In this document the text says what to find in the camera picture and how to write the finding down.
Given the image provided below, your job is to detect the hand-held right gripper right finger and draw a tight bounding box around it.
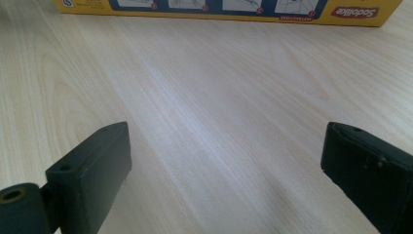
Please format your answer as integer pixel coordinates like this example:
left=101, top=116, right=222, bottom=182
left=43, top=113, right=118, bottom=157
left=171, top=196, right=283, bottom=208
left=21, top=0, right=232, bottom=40
left=319, top=121, right=413, bottom=234

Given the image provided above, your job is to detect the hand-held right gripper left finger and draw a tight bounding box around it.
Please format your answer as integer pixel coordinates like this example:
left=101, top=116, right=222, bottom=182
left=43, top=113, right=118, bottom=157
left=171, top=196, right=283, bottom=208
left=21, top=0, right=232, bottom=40
left=45, top=121, right=133, bottom=234

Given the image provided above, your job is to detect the yellow cardboard box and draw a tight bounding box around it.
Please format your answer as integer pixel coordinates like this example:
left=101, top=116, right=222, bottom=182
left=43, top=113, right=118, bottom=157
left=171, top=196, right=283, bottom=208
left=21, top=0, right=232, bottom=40
left=53, top=0, right=404, bottom=28

